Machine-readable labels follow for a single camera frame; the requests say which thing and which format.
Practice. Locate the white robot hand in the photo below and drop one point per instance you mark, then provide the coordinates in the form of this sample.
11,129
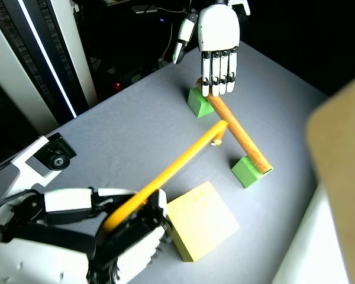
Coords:
130,245
219,29

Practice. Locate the yellow hacksaw with black grip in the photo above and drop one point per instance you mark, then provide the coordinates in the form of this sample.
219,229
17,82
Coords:
177,161

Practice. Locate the round wooden dowel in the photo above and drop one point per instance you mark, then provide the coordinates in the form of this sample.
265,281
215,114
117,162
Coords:
242,136

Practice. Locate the green support block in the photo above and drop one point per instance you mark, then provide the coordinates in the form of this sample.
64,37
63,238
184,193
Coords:
196,105
245,174

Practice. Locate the large yellow block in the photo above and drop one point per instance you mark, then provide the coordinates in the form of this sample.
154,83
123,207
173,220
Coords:
201,225

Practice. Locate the grey power adapter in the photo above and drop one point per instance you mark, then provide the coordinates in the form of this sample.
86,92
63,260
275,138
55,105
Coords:
143,9

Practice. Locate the grey table cloth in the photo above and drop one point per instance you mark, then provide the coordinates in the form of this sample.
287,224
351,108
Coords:
136,133

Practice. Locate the white and black column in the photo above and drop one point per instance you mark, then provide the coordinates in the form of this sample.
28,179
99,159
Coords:
68,44

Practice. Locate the white panel beside table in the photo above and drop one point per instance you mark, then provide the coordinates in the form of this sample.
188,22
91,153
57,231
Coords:
310,251

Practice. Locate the blurred tan board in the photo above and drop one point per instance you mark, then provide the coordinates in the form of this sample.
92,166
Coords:
343,177

